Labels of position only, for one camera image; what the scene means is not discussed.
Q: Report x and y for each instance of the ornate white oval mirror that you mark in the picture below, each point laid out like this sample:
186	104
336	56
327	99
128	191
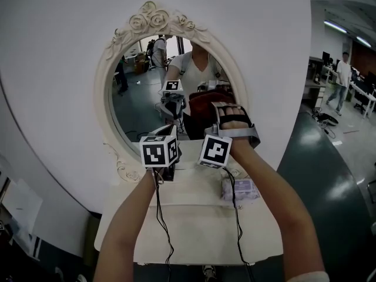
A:
132	98

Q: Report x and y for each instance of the red cloth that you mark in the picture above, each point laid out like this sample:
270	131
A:
205	104

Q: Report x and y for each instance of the grey cabinet unit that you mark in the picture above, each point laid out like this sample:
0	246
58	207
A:
312	93

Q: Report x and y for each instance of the white dressing table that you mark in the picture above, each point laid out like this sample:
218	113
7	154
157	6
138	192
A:
199	231

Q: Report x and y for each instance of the olive rolled mat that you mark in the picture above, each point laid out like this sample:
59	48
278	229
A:
91	239

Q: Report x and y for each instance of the black office chair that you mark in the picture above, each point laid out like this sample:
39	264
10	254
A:
362	101

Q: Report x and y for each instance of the person's right shoe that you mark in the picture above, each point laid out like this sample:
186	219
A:
209	273

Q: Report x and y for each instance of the white office desk with monitors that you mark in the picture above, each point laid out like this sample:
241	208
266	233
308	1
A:
365	94

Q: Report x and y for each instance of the purple wipes packet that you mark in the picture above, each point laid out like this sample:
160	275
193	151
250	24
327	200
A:
243	188

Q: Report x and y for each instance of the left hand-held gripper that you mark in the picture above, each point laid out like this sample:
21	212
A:
154	153

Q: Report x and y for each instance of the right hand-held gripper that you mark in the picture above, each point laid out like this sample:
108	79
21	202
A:
214	151

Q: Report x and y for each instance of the person's right forearm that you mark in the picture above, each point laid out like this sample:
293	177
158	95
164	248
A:
279	210

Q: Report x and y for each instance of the person's right hand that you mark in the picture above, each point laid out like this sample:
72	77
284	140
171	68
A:
235	125

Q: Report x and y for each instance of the person's left forearm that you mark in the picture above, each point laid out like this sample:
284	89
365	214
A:
126	225

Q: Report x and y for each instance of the person's white shirt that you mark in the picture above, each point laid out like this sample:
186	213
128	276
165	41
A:
311	277

